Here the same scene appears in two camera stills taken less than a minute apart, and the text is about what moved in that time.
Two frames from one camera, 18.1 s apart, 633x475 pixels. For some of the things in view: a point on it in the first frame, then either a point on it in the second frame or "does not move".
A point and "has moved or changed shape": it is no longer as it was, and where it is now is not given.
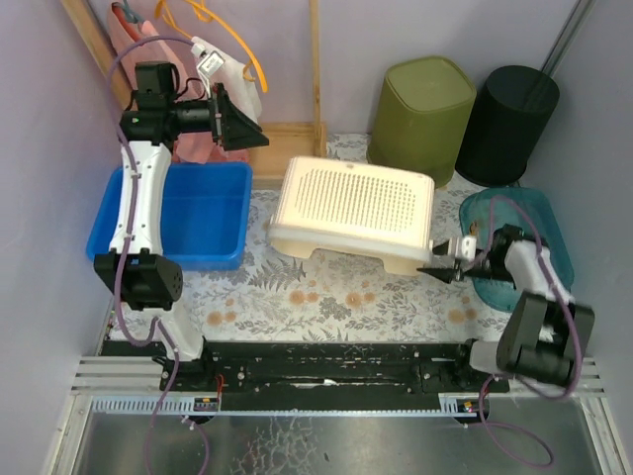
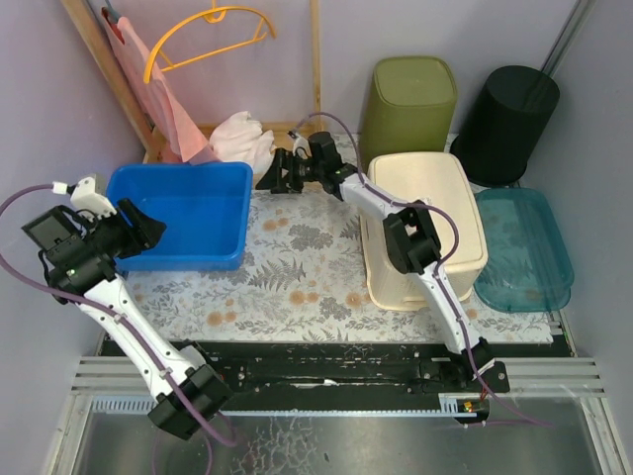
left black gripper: (218, 116) to (131, 230)
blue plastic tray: (205, 212) does not move
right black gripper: (461, 264) to (290, 169)
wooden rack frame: (291, 144) does not move
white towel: (237, 81) has moved or changed shape
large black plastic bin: (504, 125) does not move
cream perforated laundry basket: (349, 207) to (438, 180)
